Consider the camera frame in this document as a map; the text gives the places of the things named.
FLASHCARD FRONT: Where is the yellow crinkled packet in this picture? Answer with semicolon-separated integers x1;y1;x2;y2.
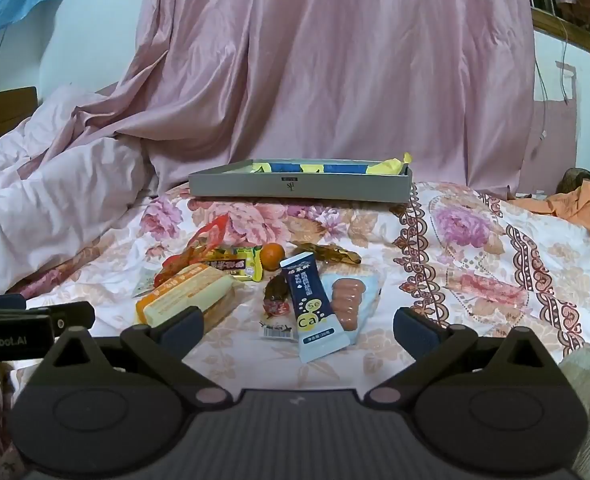
367;152;413;176

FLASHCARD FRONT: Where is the pink hanging cloth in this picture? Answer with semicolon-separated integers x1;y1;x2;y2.
519;100;582;193

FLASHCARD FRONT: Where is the gold snack packet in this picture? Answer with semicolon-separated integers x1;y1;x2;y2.
293;242;363;266

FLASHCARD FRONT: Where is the pale pink duvet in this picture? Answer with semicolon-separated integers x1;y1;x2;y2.
0;85;157;297

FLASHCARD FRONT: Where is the wooden headboard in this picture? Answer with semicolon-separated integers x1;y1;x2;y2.
0;86;39;153

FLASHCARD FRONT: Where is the yellow orange cake packet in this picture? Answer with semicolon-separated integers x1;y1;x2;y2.
135;262;246;327

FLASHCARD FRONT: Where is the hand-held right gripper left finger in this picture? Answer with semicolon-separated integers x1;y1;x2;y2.
40;306;233;408

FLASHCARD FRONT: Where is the navy blue stick packet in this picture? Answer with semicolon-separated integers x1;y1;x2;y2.
280;254;349;364

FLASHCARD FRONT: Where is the dark brown cloth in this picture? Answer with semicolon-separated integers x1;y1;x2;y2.
556;166;590;196

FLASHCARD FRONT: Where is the floral bedsheet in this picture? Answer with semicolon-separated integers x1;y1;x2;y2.
5;180;590;411

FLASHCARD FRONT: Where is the orange mandarin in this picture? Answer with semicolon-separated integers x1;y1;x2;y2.
260;243;284;272

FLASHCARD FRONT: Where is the white wall socket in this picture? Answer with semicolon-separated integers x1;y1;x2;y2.
556;61;576;105

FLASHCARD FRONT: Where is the orange cloth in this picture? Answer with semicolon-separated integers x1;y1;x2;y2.
507;180;590;233

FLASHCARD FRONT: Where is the pink sausage packet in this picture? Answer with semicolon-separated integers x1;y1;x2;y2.
321;272;384;347

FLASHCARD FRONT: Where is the yellow green candy packet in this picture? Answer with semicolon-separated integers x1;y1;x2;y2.
209;246;264;282

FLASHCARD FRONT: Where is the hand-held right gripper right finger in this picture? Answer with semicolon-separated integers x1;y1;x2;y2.
362;306;560;408

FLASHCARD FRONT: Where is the red snack packet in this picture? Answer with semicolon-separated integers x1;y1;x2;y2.
154;214;232;287

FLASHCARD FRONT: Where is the brown dried fruit packet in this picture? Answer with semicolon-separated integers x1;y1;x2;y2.
259;275;297;342

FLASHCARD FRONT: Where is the grey cardboard box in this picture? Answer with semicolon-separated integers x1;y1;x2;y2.
188;159;414;206

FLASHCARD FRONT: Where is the pink satin sheet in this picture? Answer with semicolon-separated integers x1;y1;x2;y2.
19;0;536;197

